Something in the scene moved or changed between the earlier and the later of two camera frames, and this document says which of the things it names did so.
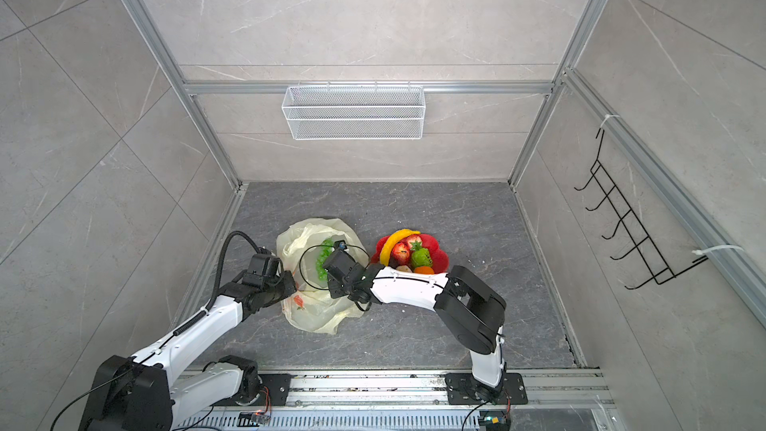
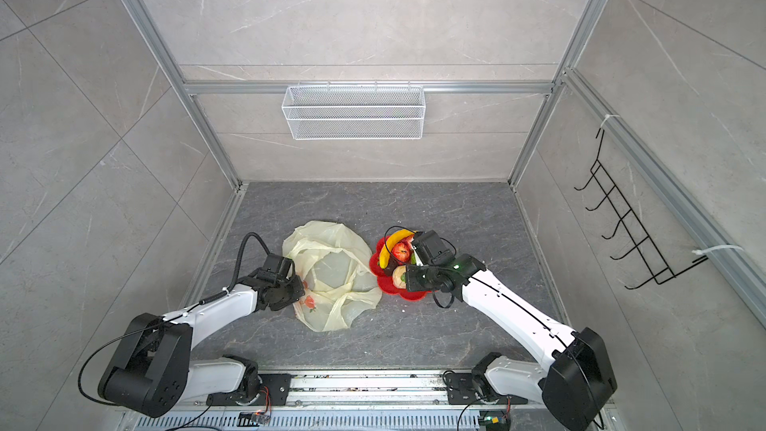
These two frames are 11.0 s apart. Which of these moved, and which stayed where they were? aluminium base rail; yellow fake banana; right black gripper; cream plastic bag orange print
Moved: right black gripper
Stayed: yellow fake banana; cream plastic bag orange print; aluminium base rail
